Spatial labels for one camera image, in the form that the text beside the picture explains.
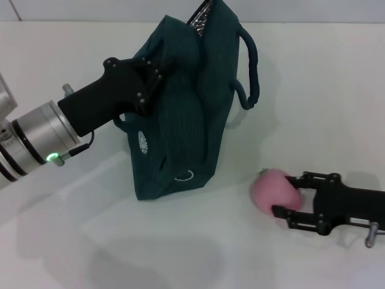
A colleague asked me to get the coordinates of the right gripper silver post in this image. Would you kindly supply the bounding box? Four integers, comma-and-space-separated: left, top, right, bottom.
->
365, 222, 380, 249

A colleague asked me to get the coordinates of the pink peach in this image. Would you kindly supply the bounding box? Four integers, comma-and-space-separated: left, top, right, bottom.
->
250, 167, 303, 217

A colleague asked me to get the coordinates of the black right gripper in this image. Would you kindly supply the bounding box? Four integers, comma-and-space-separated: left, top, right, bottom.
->
271, 170, 385, 236

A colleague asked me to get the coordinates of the dark teal insulated bag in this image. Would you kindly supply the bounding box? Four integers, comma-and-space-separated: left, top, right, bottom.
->
112, 0, 261, 202

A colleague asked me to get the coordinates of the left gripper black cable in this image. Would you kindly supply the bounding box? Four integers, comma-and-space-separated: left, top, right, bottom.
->
61, 129, 96, 160

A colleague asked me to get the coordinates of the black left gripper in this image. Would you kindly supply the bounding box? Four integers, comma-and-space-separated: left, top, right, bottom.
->
57, 56, 179, 137

